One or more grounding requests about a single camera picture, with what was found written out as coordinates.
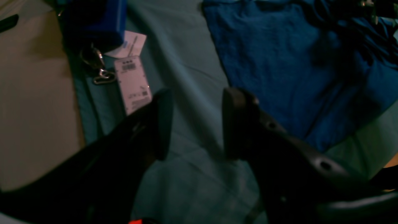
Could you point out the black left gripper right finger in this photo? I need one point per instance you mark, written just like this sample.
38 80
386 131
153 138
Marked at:
298 184

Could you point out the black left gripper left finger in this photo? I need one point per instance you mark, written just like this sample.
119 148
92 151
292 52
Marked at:
98 184

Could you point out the blue t-shirt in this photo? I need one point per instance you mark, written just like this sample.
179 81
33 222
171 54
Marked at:
321 68

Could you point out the grey packaged tool card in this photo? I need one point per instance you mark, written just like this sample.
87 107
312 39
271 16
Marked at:
133 83

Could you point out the silver carabiner keys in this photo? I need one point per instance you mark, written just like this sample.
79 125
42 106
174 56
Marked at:
92 56

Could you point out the white paper tag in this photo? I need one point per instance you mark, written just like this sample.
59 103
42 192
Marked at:
132 46

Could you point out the blue box black knob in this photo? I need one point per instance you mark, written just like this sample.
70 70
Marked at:
100 23

